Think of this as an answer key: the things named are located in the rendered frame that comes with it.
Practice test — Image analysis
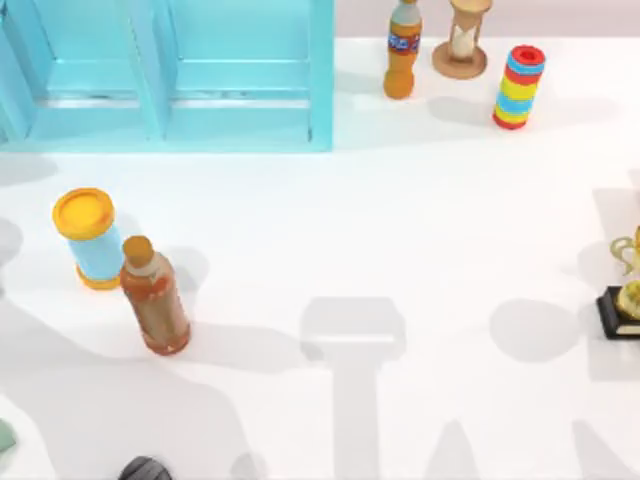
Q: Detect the light blue rack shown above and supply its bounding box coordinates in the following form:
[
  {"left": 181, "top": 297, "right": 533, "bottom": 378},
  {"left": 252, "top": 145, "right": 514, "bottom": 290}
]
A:
[{"left": 0, "top": 0, "right": 335, "bottom": 153}]

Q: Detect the orange soda bottle blue label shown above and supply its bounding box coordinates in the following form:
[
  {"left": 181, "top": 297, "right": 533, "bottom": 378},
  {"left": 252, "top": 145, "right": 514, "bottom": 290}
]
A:
[{"left": 383, "top": 0, "right": 424, "bottom": 100}]

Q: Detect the gold trophy on black base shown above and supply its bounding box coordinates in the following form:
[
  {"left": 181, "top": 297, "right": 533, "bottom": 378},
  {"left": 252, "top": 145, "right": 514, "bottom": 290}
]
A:
[{"left": 595, "top": 224, "right": 640, "bottom": 341}]

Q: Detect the blue can with orange lid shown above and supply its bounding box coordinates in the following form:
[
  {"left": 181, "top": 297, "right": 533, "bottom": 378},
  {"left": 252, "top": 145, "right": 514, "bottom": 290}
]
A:
[{"left": 52, "top": 187, "right": 126, "bottom": 291}]

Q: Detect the wooden hourglass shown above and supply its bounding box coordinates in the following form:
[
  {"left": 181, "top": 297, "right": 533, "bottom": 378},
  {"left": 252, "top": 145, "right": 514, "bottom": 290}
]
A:
[{"left": 431, "top": 0, "right": 493, "bottom": 79}]

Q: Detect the orange tea bottle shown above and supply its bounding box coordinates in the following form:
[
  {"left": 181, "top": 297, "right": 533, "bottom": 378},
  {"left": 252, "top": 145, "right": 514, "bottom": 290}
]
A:
[{"left": 119, "top": 235, "right": 192, "bottom": 357}]

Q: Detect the stack of coloured rings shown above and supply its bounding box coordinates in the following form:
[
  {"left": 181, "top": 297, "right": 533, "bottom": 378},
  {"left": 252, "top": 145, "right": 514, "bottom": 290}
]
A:
[{"left": 491, "top": 45, "right": 546, "bottom": 131}]

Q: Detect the pale green object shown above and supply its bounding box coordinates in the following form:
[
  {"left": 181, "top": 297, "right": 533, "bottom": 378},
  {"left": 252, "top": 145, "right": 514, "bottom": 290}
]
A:
[{"left": 0, "top": 418, "right": 17, "bottom": 456}]

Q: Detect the dark grey round object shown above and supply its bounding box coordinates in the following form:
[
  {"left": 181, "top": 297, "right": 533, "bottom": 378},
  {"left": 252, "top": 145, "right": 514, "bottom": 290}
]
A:
[{"left": 118, "top": 456, "right": 171, "bottom": 480}]

